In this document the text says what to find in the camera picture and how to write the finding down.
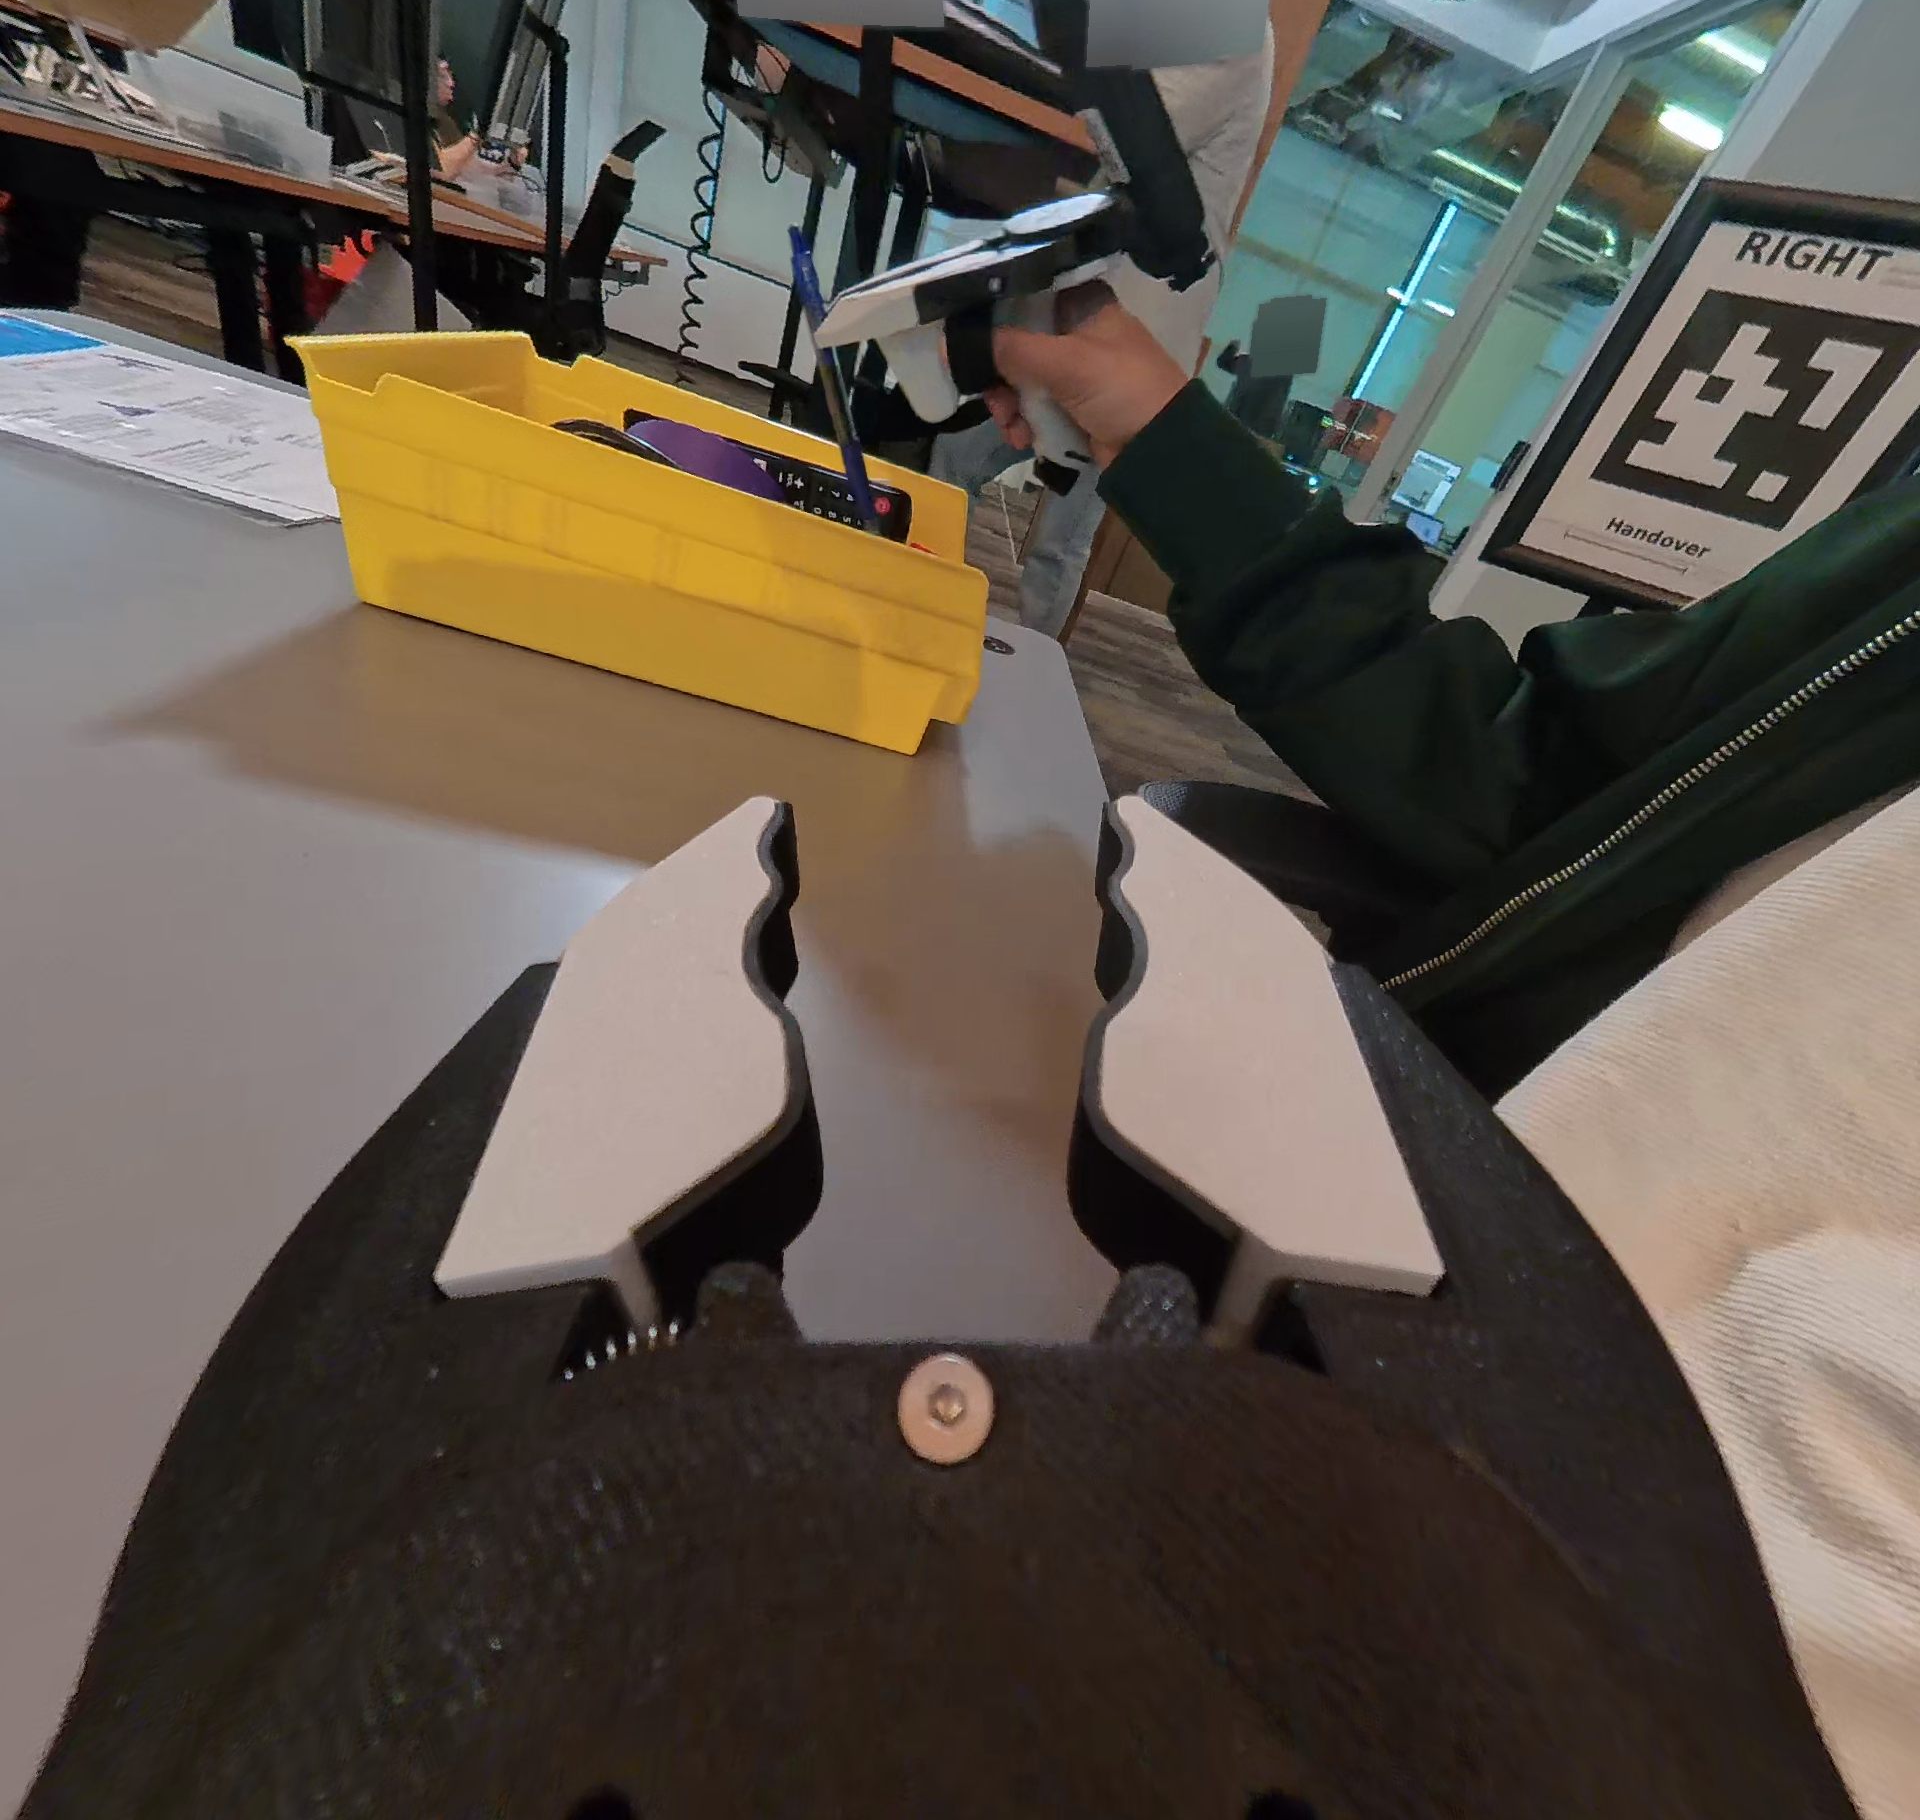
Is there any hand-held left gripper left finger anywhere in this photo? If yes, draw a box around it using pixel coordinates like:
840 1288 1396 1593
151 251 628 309
431 794 823 1341

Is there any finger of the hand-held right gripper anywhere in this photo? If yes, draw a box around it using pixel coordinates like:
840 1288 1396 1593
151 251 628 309
897 193 1120 272
813 257 964 428

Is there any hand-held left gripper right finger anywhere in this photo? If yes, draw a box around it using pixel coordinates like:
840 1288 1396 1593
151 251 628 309
1068 797 1446 1348

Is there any blue pen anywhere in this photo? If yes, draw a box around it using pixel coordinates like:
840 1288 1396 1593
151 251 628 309
785 225 886 533

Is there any yellow plastic bin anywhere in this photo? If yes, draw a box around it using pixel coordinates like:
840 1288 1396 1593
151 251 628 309
287 331 992 757

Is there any person's right forearm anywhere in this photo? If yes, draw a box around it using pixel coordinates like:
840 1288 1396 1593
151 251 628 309
1093 379 1532 861

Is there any raised standing desk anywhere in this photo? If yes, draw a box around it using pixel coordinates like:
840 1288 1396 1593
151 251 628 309
660 0 1104 396

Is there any grey desk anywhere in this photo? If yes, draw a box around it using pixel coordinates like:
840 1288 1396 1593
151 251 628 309
0 303 1142 1820

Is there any wooden top office desk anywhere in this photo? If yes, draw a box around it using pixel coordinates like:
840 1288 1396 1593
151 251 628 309
0 94 661 353

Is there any person's right hand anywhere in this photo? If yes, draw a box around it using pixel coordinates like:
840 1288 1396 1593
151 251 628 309
981 280 1195 472

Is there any black remote control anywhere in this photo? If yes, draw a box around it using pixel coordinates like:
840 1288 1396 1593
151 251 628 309
756 457 913 544

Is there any purple tape roll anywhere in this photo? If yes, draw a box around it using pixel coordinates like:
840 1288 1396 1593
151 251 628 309
627 418 785 505

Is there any black office chair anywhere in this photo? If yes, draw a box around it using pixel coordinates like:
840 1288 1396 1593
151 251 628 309
561 121 669 358

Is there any dark green zip jacket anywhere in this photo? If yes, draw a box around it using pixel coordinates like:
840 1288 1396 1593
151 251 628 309
1093 379 1920 1102

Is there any pale knit shirt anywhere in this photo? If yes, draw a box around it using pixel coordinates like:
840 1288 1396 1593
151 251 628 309
1501 784 1920 1820

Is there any framed marker sign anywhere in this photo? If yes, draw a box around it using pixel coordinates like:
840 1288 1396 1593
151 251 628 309
1477 177 1920 615

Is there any printed paper sheet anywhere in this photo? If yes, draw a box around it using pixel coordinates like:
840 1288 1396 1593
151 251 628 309
0 313 343 525

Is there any coiled black cable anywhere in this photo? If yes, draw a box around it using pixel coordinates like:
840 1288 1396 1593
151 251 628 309
681 125 738 353

